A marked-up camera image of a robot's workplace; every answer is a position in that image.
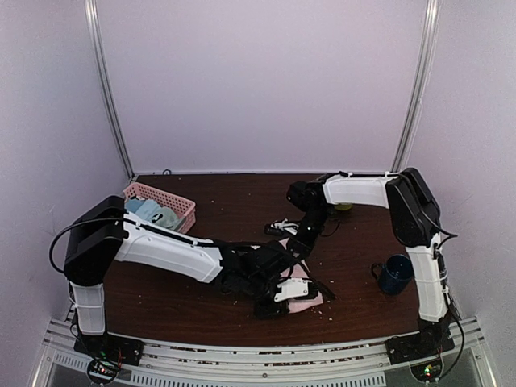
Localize aluminium frame post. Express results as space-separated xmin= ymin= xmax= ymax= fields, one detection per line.
xmin=391 ymin=0 xmax=441 ymax=172
xmin=84 ymin=0 xmax=135 ymax=181

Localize folded blue towel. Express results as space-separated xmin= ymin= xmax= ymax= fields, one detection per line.
xmin=125 ymin=198 xmax=161 ymax=221

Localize left round circuit board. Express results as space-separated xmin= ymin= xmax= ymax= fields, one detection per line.
xmin=86 ymin=359 xmax=121 ymax=384

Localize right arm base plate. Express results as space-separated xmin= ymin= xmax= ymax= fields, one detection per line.
xmin=385 ymin=333 xmax=455 ymax=364

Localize pink plastic basket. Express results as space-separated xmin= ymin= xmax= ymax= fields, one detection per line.
xmin=123 ymin=182 xmax=196 ymax=234

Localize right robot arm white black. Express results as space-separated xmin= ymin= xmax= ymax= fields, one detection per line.
xmin=286 ymin=168 xmax=453 ymax=356

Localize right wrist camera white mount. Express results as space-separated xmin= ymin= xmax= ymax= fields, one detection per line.
xmin=264 ymin=218 xmax=300 ymax=238

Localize yellow-green bowl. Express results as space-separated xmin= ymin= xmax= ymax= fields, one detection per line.
xmin=334 ymin=203 xmax=353 ymax=211

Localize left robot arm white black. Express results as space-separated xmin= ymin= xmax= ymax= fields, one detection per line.
xmin=51 ymin=196 xmax=293 ymax=358

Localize right round circuit board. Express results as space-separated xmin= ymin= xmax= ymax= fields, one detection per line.
xmin=410 ymin=359 xmax=443 ymax=383

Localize pink towel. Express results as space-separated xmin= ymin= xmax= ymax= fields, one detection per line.
xmin=277 ymin=237 xmax=326 ymax=314

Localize green towel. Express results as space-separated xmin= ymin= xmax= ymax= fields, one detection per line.
xmin=150 ymin=206 xmax=186 ymax=231

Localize dark blue mug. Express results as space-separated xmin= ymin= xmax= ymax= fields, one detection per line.
xmin=370 ymin=254 xmax=414 ymax=296

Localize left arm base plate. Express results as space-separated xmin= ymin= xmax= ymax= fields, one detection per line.
xmin=73 ymin=334 xmax=144 ymax=366

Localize round circuit board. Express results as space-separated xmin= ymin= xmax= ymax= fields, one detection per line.
xmin=86 ymin=359 xmax=121 ymax=384
xmin=410 ymin=359 xmax=443 ymax=383

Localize front aluminium rail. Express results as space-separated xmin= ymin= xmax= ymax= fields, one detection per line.
xmin=31 ymin=316 xmax=501 ymax=387

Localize left aluminium frame post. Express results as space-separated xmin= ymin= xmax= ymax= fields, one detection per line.
xmin=84 ymin=0 xmax=135 ymax=181

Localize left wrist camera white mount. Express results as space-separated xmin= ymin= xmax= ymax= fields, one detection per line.
xmin=273 ymin=278 xmax=319 ymax=302

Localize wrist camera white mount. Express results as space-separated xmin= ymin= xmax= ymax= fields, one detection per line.
xmin=264 ymin=218 xmax=300 ymax=238
xmin=273 ymin=278 xmax=319 ymax=302

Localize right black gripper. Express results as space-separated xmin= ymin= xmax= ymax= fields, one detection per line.
xmin=288 ymin=204 xmax=333 ymax=264

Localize right aluminium frame post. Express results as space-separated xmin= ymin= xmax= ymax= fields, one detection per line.
xmin=391 ymin=0 xmax=441 ymax=172

